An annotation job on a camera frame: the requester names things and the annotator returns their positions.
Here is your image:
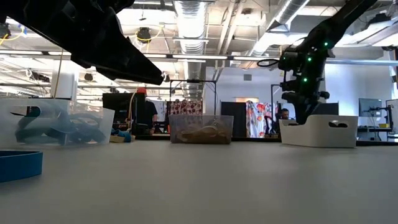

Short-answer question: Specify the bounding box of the black monitor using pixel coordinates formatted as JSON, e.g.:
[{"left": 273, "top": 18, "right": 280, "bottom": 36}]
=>
[{"left": 102, "top": 92, "right": 139, "bottom": 125}]

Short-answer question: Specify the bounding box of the black clothes rack frame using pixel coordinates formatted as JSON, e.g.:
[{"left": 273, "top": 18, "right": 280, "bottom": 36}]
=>
[
  {"left": 270, "top": 83, "right": 289, "bottom": 125},
  {"left": 169, "top": 79, "right": 218, "bottom": 116}
]

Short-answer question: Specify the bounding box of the long ceiling light strip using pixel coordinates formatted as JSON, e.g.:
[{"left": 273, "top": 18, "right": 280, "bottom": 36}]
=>
[{"left": 0, "top": 50, "right": 280, "bottom": 62}]

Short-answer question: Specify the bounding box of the small desk monitor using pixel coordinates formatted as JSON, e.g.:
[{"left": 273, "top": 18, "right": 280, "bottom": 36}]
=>
[{"left": 358, "top": 98, "right": 382, "bottom": 118}]

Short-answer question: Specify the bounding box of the silver ventilation duct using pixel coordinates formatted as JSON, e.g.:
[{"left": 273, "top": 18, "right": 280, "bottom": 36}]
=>
[
  {"left": 174, "top": 0, "right": 208, "bottom": 98},
  {"left": 248, "top": 0, "right": 312, "bottom": 60}
]

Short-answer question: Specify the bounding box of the white patterned cloth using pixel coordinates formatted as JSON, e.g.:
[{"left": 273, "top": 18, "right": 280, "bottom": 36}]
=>
[{"left": 156, "top": 99, "right": 167, "bottom": 124}]

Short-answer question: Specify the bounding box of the colourful floral cloth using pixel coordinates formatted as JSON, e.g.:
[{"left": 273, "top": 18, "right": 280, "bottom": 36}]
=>
[{"left": 246, "top": 100, "right": 274, "bottom": 138}]

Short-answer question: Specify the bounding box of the grey translucent basket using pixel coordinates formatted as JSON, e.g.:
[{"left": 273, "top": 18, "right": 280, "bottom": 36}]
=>
[{"left": 169, "top": 114, "right": 234, "bottom": 144}]

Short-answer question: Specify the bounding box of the red dotted cloth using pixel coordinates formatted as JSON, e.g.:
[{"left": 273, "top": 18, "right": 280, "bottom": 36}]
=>
[{"left": 169, "top": 100, "right": 203, "bottom": 116}]

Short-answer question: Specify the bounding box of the white column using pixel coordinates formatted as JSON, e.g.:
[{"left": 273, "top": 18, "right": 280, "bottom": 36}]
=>
[{"left": 51, "top": 60, "right": 78, "bottom": 101}]

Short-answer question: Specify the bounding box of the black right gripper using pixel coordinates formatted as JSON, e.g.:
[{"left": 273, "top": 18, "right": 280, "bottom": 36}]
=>
[{"left": 278, "top": 46, "right": 330, "bottom": 125}]

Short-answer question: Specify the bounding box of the tan rubber band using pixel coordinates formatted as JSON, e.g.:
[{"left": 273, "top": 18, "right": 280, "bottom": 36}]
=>
[
  {"left": 178, "top": 125, "right": 231, "bottom": 144},
  {"left": 109, "top": 134, "right": 137, "bottom": 144},
  {"left": 179, "top": 129, "right": 218, "bottom": 144}
]

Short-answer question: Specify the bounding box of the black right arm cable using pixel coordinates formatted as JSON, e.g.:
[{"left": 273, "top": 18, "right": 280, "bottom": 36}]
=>
[{"left": 257, "top": 58, "right": 280, "bottom": 68}]

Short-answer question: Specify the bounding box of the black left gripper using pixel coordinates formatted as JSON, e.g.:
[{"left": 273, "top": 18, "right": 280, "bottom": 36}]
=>
[{"left": 0, "top": 0, "right": 165, "bottom": 85}]

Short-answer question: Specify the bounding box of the black hanging cable reel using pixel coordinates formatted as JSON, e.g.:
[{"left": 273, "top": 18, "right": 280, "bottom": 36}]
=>
[{"left": 136, "top": 27, "right": 152, "bottom": 44}]

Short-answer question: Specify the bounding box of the yellow extension cable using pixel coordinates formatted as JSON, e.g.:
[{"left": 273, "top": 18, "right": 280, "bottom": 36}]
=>
[{"left": 54, "top": 49, "right": 65, "bottom": 98}]

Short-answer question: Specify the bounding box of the clear plastic basket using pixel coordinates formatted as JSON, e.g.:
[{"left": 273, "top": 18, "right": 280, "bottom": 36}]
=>
[{"left": 0, "top": 98, "right": 115, "bottom": 149}]

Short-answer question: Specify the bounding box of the thin blue rubber band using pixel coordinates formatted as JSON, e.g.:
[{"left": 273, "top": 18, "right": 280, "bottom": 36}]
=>
[{"left": 14, "top": 107, "right": 68, "bottom": 144}]

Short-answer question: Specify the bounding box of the white plastic basket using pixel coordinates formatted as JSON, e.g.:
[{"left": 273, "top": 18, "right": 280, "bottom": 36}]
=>
[{"left": 279, "top": 114, "right": 359, "bottom": 149}]

